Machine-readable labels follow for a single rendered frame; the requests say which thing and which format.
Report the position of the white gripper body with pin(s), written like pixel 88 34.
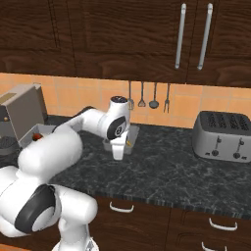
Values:
pixel 119 148

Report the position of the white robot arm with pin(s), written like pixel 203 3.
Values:
pixel 49 157

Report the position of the grey container with yellow food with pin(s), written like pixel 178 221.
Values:
pixel 132 135

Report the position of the hanging meat fork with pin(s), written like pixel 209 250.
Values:
pixel 167 103

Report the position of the grey container with red food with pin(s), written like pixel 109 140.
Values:
pixel 27 135

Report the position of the yellow food piece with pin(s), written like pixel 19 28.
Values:
pixel 128 142

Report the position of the hanging slotted spatula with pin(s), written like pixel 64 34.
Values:
pixel 130 103

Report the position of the hanging triangular spatula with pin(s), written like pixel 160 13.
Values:
pixel 141 101

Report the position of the hanging ladle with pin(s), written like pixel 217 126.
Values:
pixel 154 103

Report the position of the dark wood drawer front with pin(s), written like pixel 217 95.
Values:
pixel 196 222
pixel 186 245
pixel 137 228

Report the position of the red food piece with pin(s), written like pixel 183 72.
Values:
pixel 37 136

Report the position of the silver four-slot toaster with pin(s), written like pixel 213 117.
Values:
pixel 222 137

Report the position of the grey coffee machine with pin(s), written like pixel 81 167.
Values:
pixel 20 114

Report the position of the dark wood cupboard door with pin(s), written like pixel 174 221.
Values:
pixel 29 36
pixel 228 42
pixel 127 39

